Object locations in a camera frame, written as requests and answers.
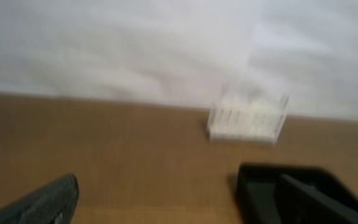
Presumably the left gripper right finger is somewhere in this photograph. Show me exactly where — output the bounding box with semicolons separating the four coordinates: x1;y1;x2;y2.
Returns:
278;173;358;224

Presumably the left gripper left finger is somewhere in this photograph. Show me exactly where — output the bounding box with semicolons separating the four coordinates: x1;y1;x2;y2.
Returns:
0;173;80;224

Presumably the black tray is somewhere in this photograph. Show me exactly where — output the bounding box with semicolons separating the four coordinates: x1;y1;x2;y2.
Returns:
235;162;358;224

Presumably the white test tube rack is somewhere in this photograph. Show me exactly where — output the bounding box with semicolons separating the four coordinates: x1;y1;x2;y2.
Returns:
206;92;289;144

